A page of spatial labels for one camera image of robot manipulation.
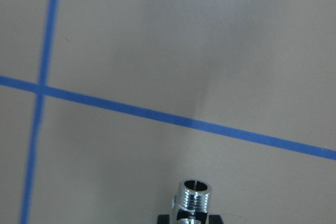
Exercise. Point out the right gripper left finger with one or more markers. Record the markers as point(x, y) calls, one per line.
point(163, 219)

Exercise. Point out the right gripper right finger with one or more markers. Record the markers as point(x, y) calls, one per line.
point(215, 219)

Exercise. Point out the chrome angle valve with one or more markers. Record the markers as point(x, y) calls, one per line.
point(190, 204)

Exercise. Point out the brown paper table mat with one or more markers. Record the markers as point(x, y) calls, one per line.
point(106, 105)

